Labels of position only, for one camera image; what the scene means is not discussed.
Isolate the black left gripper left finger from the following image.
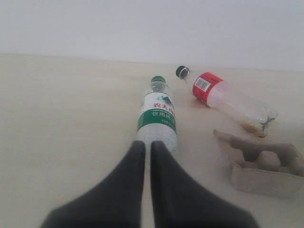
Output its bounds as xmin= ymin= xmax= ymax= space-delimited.
xmin=41 ymin=141 xmax=145 ymax=228

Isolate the grey pulp cardboard tray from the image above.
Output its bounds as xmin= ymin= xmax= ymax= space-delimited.
xmin=213 ymin=130 xmax=304 ymax=198

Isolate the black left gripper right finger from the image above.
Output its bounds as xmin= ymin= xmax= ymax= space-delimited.
xmin=151 ymin=141 xmax=259 ymax=228

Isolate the red label clear soda bottle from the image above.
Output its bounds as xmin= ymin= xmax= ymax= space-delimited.
xmin=176 ymin=65 xmax=278 ymax=138

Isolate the green label water bottle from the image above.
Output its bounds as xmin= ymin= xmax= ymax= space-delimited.
xmin=136 ymin=76 xmax=178 ymax=153

